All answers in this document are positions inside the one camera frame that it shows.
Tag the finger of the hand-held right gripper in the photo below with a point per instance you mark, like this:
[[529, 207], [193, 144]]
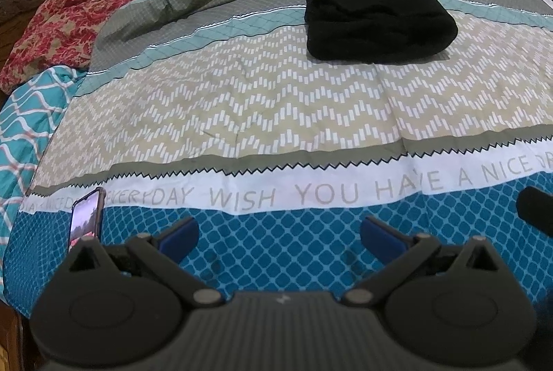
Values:
[[535, 209]]

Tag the carved wooden headboard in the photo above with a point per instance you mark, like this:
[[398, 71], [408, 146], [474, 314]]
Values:
[[17, 3]]

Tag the smartphone with dark case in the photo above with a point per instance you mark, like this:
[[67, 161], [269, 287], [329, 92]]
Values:
[[86, 215]]

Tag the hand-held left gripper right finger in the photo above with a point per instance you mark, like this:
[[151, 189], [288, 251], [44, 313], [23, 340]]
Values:
[[380, 235]]

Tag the teal wavy patterned sheet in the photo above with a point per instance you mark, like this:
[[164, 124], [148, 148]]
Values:
[[26, 129]]

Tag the black pants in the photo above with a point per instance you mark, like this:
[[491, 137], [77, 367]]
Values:
[[376, 25]]

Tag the red floral blanket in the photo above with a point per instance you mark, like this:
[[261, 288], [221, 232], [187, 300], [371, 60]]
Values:
[[65, 21]]

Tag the patterned teal and beige bedsheet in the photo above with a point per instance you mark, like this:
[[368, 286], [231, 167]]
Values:
[[276, 116]]

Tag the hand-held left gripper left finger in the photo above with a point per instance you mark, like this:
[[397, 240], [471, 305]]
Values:
[[179, 237]]

